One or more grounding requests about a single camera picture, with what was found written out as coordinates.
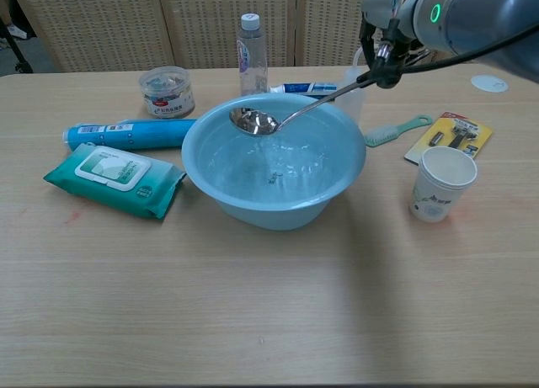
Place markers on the green scrub brush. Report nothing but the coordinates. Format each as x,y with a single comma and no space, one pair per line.
391,132

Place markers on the black tripod leg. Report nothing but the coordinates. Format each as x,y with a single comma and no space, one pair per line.
14,47

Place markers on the woven folding screen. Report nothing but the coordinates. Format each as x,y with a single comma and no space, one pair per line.
202,22

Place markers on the clear round clip jar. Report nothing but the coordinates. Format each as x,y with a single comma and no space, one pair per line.
167,93

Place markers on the yellow razor blister pack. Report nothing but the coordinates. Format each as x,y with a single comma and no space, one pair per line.
457,135

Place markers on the light blue plastic basin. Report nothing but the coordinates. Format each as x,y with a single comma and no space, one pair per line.
273,182

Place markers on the green wet wipes pack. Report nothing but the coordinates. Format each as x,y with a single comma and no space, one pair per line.
113,179

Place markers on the stainless steel ladle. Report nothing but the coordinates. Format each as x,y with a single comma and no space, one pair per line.
257,122

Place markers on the clear plastic water bottle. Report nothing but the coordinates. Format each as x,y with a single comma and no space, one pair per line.
252,55

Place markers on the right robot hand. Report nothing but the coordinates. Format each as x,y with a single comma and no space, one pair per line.
389,38

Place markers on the white paper cup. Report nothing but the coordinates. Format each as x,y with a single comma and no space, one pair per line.
440,190

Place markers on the translucent squeeze wash bottle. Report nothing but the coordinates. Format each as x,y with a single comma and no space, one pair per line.
353,97

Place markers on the blue white toothpaste tube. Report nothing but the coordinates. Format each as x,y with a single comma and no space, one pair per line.
309,89

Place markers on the blue cylindrical roll package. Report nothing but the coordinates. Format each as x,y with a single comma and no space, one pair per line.
135,133

